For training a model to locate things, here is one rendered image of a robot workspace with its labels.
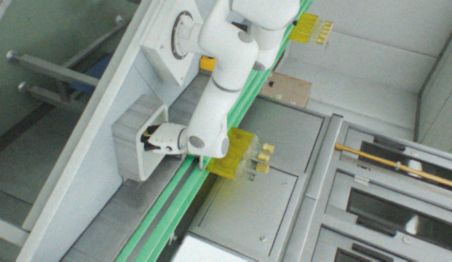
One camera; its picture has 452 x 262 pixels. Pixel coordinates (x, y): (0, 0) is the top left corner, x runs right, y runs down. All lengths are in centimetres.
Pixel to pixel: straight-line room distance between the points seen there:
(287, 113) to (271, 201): 60
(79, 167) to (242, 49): 56
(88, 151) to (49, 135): 79
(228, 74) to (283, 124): 110
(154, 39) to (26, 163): 89
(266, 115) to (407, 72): 608
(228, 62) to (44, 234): 65
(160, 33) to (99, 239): 64
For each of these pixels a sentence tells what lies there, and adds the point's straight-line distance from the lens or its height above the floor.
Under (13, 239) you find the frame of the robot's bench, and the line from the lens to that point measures 124.
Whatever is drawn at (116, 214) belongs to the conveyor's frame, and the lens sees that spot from 133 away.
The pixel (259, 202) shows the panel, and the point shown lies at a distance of 159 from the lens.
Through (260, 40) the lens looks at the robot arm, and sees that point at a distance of 109.
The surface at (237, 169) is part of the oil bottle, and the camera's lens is 148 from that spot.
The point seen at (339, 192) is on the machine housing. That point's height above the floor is 147.
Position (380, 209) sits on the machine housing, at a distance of 179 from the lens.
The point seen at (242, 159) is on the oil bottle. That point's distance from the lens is 152.
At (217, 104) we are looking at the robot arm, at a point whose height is 107.
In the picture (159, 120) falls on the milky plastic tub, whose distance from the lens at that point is 131.
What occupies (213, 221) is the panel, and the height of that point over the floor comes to 105.
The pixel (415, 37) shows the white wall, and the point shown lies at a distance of 761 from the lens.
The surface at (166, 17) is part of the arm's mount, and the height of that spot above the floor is 79.
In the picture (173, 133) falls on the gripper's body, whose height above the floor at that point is 92.
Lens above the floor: 133
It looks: 13 degrees down
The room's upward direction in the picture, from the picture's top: 109 degrees clockwise
